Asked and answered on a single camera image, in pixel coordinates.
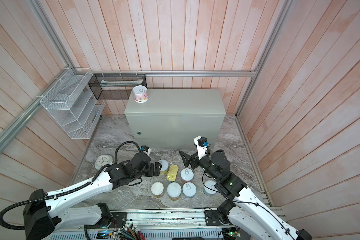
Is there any yellow oval sardine tin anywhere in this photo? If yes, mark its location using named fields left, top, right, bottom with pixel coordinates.
left=167, top=165, right=179, bottom=182

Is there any colourful wire bundle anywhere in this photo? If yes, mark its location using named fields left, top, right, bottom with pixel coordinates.
left=115, top=224, right=146, bottom=240

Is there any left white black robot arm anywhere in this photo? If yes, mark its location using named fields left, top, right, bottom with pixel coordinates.
left=23, top=153, right=162, bottom=240

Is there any small white round clock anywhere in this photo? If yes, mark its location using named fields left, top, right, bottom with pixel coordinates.
left=94, top=154, right=114, bottom=170

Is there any white wire mesh shelf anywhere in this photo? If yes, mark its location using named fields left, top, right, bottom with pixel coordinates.
left=40, top=68, right=105, bottom=140

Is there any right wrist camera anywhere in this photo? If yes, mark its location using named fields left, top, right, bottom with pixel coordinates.
left=194, top=136, right=210, bottom=160

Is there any yellow label white-lid can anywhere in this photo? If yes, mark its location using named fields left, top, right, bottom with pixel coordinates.
left=159, top=160, right=169, bottom=175

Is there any grey metal cabinet box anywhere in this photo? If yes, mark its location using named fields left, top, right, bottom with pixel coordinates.
left=125, top=89, right=226, bottom=149

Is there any brown label pull-tab can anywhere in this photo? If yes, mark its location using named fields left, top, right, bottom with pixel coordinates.
left=180, top=168, right=194, bottom=184

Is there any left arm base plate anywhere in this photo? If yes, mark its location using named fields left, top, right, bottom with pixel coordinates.
left=87, top=212, right=128, bottom=229

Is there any yellow can plain lid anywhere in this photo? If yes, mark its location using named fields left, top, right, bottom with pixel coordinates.
left=151, top=182, right=164, bottom=198

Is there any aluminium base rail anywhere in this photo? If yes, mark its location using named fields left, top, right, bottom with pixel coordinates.
left=47, top=208, right=256, bottom=240

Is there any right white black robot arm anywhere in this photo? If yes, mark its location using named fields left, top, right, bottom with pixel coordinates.
left=179, top=150, right=312, bottom=240

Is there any black corrugated cable hose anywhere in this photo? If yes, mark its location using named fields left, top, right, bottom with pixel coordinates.
left=0, top=179, right=94, bottom=231

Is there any teal label pull-tab can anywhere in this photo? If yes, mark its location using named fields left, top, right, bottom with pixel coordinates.
left=204, top=180, right=218, bottom=196

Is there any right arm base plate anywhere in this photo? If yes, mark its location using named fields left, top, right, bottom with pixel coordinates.
left=203, top=208, right=230, bottom=226

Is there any blue label pull-tab can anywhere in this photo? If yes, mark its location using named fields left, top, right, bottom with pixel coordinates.
left=183, top=182, right=197, bottom=198

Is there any black mesh wall basket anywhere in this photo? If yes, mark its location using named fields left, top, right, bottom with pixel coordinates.
left=88, top=73, right=147, bottom=101

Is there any pink label white can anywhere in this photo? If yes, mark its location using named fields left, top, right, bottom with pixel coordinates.
left=132, top=85, right=148, bottom=103

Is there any orange can plain lid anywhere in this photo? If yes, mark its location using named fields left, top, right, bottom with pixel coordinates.
left=167, top=182, right=182, bottom=201

